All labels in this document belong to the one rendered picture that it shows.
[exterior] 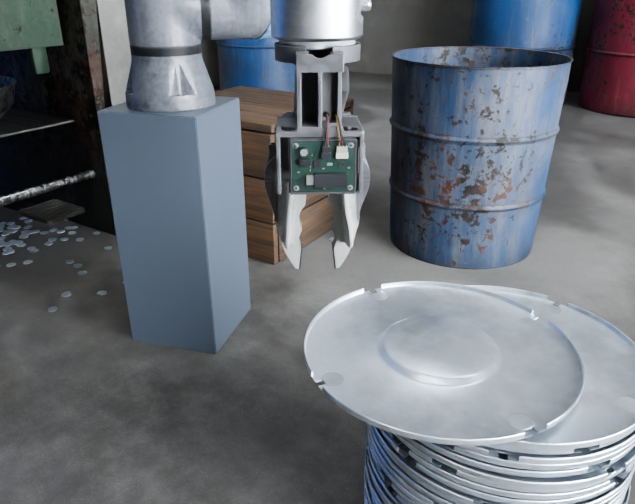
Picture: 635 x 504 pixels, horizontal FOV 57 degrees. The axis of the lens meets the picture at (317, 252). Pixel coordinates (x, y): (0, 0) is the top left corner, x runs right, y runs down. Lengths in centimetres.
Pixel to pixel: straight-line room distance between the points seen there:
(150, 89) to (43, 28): 63
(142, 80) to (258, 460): 62
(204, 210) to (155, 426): 36
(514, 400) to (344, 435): 42
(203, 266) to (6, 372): 41
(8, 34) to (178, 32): 62
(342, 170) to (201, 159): 53
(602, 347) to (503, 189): 76
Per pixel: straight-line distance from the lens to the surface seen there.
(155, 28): 102
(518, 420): 58
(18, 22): 158
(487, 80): 134
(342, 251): 58
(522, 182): 145
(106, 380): 114
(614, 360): 71
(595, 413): 63
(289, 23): 48
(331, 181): 49
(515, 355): 67
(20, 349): 129
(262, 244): 147
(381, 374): 61
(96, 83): 162
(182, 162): 101
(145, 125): 102
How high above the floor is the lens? 65
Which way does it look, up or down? 25 degrees down
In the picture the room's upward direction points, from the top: straight up
